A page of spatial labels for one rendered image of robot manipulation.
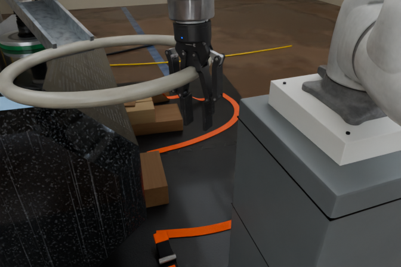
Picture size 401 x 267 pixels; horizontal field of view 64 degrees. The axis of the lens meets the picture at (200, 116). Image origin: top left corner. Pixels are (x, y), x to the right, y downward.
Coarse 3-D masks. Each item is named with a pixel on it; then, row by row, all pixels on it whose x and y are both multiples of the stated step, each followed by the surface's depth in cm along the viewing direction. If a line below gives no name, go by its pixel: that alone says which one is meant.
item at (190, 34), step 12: (180, 24) 60; (192, 24) 59; (204, 24) 60; (180, 36) 61; (192, 36) 60; (204, 36) 61; (180, 48) 65; (192, 48) 64; (204, 48) 62; (192, 60) 65; (204, 60) 64
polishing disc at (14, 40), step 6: (0, 36) 120; (6, 36) 120; (12, 36) 120; (0, 42) 116; (6, 42) 114; (12, 42) 113; (18, 42) 113; (24, 42) 113; (30, 42) 114; (36, 42) 115
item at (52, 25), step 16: (16, 0) 101; (48, 0) 109; (32, 16) 104; (48, 16) 106; (64, 16) 103; (32, 32) 97; (48, 32) 99; (64, 32) 100; (80, 32) 98; (48, 48) 91
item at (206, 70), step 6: (192, 54) 63; (198, 60) 63; (198, 66) 64; (204, 66) 66; (198, 72) 65; (204, 72) 65; (204, 78) 65; (210, 78) 67; (204, 84) 66; (210, 84) 67; (204, 90) 66; (210, 90) 67; (204, 96) 67; (204, 102) 67
